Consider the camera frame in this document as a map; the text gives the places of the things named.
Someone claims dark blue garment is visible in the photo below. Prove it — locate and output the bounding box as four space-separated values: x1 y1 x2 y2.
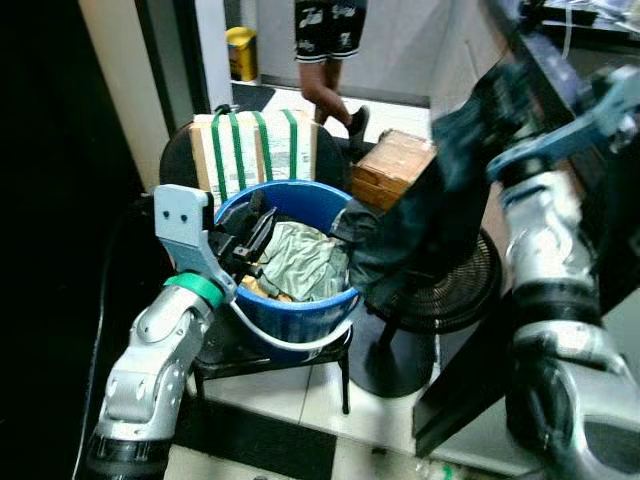
332 64 543 313

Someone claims tan cloth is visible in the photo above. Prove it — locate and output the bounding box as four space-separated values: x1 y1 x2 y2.
240 274 293 303

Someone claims pale green cloth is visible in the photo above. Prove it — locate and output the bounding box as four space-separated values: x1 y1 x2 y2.
260 221 351 303

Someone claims blue plastic bucket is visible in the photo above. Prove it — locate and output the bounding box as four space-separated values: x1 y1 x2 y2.
212 179 365 353

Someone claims brown cardboard box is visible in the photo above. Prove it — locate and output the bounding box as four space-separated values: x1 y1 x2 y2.
349 129 438 212

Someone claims yellow canister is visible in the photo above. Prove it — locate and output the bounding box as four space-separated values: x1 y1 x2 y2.
225 26 260 84

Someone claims person in black shorts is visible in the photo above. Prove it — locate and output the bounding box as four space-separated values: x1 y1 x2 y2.
292 0 372 143

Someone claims black floor fan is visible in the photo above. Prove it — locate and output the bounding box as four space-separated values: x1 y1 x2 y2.
348 228 503 399

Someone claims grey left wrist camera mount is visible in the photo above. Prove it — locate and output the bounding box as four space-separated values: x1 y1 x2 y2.
153 184 238 302

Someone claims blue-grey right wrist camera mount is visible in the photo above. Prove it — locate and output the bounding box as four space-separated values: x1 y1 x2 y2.
487 67 640 183

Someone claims white box with green straps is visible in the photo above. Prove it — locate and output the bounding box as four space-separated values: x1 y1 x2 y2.
191 106 320 205

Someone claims black cable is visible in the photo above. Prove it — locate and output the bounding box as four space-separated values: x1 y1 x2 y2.
72 196 153 480

